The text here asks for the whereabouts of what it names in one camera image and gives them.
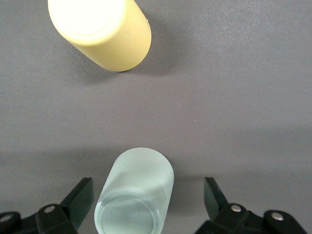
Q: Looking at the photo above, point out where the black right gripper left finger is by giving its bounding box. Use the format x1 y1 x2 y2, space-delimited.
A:
0 177 95 234

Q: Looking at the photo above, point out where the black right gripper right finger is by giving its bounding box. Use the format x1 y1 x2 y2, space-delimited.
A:
195 177 308 234

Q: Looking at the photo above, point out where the pale green plastic cup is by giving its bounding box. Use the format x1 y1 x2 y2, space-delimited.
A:
94 147 175 234

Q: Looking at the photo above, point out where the yellow plastic cup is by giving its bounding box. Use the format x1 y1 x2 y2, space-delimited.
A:
47 0 152 73

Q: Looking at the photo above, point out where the dark grey table mat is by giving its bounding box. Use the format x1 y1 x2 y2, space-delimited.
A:
0 0 312 234

